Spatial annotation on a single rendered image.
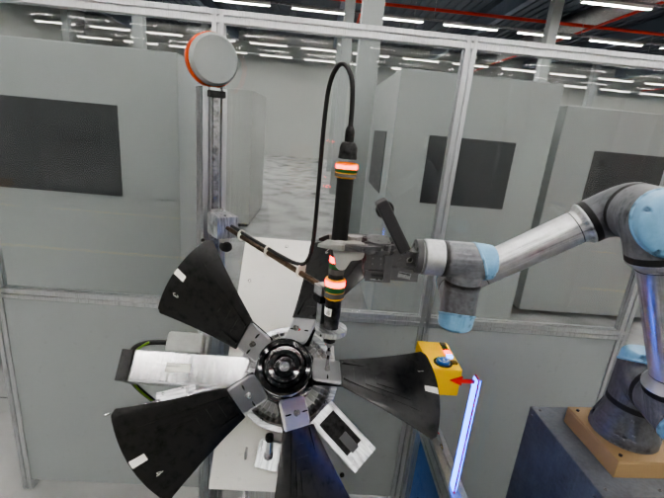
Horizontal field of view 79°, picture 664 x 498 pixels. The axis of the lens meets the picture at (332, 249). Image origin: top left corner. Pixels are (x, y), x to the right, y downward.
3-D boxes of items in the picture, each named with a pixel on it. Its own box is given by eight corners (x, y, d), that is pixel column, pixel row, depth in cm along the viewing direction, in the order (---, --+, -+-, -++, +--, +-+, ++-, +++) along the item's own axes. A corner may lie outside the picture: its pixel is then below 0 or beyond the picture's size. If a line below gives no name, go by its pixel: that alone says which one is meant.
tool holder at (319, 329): (302, 324, 91) (306, 284, 88) (328, 318, 95) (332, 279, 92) (326, 343, 84) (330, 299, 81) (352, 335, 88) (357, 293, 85)
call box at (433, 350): (412, 368, 135) (417, 339, 132) (442, 370, 136) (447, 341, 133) (424, 398, 120) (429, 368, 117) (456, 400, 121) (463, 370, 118)
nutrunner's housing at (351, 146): (317, 340, 90) (336, 125, 77) (331, 336, 92) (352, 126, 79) (327, 348, 87) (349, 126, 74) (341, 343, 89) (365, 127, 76)
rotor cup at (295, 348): (251, 403, 93) (244, 400, 81) (259, 340, 99) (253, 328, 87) (313, 406, 94) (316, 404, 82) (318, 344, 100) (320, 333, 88)
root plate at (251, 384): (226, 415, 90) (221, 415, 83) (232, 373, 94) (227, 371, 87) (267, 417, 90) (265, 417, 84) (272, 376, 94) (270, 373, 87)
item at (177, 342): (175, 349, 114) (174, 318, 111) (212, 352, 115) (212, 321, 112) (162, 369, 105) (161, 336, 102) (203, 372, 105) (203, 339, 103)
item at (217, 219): (206, 233, 137) (206, 208, 134) (225, 231, 141) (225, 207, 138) (216, 241, 129) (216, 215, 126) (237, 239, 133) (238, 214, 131)
